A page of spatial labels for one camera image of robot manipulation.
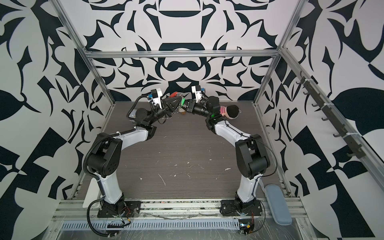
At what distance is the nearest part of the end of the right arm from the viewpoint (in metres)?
0.73

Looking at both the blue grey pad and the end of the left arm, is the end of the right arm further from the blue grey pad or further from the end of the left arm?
the blue grey pad

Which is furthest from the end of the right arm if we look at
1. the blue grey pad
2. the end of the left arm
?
the blue grey pad

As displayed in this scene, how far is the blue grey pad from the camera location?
0.70m

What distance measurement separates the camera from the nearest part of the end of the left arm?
71 centimetres

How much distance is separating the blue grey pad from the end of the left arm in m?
0.64

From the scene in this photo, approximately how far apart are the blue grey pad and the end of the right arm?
52 cm
